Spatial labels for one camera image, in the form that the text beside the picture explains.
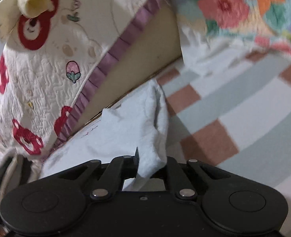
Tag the checkered bed sheet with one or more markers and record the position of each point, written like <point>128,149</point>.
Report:
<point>234,98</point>

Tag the cream rolled cloth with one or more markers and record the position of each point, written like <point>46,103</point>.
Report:
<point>32,2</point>

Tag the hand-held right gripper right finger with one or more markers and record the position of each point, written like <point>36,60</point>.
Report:
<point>171,170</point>

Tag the white printed sweatshirt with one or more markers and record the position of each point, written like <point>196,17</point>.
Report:
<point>125,128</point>

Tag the floral blanket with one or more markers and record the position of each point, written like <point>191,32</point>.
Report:
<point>224,5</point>

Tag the stack of folded clothes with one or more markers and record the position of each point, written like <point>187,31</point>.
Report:
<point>9,167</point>

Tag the beige bed frame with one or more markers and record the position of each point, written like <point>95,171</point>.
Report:
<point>140,61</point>

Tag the white quilt with red bears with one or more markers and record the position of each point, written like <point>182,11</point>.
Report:
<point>37,79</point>

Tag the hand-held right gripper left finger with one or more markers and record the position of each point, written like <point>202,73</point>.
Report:
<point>135,164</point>

